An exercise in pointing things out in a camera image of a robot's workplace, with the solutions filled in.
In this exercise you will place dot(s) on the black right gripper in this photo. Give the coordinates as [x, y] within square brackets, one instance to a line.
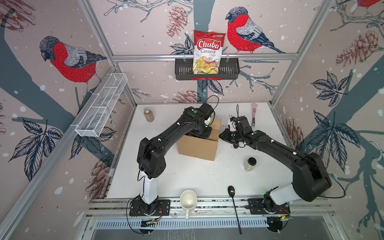
[227, 135]

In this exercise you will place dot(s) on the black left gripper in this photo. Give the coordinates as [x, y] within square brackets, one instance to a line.
[206, 135]

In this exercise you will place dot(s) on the brown cardboard express box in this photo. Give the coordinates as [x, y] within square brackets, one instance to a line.
[205, 149]

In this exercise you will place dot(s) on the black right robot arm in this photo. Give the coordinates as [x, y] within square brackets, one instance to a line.
[310, 178]

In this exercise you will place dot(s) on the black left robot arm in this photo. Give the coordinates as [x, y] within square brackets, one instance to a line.
[151, 154]

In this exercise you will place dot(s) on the black lid glass jar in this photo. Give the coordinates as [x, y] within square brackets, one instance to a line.
[250, 164]

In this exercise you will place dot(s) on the brown spice jar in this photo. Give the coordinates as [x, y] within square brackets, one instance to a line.
[149, 114]

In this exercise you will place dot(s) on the black long spoon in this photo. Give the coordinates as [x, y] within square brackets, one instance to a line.
[231, 192]

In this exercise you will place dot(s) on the cream ceramic mug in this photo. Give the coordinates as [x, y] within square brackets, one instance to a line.
[188, 202]

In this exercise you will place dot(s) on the Chuba cassava chips bag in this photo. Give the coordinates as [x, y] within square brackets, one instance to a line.
[208, 49]

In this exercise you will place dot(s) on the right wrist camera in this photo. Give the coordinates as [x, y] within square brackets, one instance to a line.
[238, 124]

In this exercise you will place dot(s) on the black wire wall basket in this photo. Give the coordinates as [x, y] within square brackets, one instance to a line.
[229, 69]

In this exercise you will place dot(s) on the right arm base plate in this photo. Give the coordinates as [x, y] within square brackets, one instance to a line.
[267, 206]

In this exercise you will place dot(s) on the aluminium front rail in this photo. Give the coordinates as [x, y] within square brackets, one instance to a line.
[211, 207]

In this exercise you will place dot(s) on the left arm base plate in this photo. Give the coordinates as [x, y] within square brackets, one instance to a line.
[138, 208]

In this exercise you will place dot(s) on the white wire mesh shelf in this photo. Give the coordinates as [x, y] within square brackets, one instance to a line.
[98, 113]

